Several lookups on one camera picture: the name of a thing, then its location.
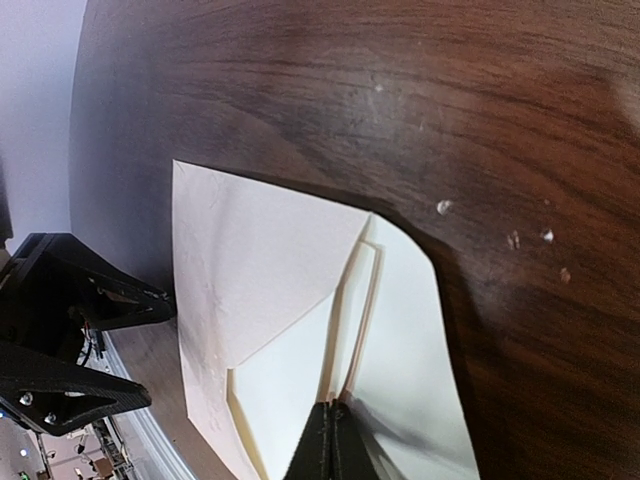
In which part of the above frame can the beige envelope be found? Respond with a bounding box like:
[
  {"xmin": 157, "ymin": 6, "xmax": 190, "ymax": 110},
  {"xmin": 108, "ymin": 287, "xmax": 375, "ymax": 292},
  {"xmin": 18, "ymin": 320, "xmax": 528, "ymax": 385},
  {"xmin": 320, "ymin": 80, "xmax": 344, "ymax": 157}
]
[{"xmin": 172, "ymin": 161, "xmax": 479, "ymax": 479}]

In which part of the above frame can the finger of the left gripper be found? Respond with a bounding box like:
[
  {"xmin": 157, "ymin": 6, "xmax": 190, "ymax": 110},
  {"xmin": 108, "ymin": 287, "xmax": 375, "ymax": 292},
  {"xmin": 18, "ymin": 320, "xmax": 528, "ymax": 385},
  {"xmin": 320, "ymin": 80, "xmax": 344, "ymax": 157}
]
[
  {"xmin": 1, "ymin": 342, "xmax": 151, "ymax": 435},
  {"xmin": 33, "ymin": 233, "xmax": 175, "ymax": 331}
]

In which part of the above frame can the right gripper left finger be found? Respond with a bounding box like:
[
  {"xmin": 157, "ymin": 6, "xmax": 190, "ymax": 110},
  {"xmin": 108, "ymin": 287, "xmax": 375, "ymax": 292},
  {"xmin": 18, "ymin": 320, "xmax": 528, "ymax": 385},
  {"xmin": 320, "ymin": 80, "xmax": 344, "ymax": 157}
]
[{"xmin": 284, "ymin": 402, "xmax": 330, "ymax": 480}]

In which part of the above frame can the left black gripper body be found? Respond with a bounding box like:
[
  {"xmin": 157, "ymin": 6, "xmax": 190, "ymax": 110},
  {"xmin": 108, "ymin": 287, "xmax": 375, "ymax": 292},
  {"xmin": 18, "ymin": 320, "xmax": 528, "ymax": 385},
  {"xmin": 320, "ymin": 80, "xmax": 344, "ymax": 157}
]
[{"xmin": 1, "ymin": 234, "xmax": 85, "ymax": 364}]

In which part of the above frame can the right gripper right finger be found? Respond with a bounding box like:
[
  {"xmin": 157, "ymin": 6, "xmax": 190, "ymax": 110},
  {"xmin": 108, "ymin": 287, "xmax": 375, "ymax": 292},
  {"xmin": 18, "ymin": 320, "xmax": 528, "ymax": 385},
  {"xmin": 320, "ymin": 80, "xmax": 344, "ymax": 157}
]
[{"xmin": 328, "ymin": 400, "xmax": 380, "ymax": 480}]

